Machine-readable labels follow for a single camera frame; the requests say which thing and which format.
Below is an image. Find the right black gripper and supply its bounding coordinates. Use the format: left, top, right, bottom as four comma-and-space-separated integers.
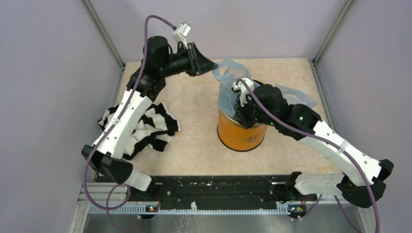
233, 93, 277, 131

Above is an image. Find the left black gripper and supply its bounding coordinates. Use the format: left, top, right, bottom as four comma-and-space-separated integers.
159, 42, 218, 77

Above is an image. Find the translucent blue plastic trash bag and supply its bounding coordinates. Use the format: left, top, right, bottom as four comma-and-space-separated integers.
212, 59, 317, 119

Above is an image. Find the orange gold-rimmed trash bin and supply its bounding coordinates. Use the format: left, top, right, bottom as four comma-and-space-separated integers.
217, 108, 268, 152

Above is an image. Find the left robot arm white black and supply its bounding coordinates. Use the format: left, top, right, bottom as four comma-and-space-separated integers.
81, 36, 218, 201

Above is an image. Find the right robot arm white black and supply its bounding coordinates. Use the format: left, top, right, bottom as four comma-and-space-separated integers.
232, 79, 394, 208

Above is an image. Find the black white striped cloth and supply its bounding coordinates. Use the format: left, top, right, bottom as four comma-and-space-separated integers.
98, 102, 182, 161

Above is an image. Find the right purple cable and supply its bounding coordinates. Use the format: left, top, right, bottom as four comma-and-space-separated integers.
236, 79, 381, 233

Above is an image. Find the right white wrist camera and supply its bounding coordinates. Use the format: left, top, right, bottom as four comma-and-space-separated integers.
232, 78, 254, 107

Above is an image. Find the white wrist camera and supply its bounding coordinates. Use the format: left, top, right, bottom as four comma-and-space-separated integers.
172, 22, 191, 49
232, 78, 254, 107

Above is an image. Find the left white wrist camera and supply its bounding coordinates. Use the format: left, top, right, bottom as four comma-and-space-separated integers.
172, 22, 191, 49

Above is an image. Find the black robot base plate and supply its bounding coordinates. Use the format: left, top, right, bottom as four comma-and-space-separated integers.
129, 175, 318, 210

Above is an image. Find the left aluminium corner post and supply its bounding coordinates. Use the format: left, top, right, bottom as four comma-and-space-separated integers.
80, 0, 125, 70

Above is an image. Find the aluminium corner post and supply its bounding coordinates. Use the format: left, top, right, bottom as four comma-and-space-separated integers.
80, 0, 125, 70
312, 0, 357, 67

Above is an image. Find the white toothed cable duct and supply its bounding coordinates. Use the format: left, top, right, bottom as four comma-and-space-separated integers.
109, 202, 290, 215

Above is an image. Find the right aluminium corner post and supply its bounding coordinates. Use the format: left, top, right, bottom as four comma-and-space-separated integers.
312, 0, 357, 67

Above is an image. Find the aluminium frame rail front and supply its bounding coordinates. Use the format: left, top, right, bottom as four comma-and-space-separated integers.
77, 182, 371, 206

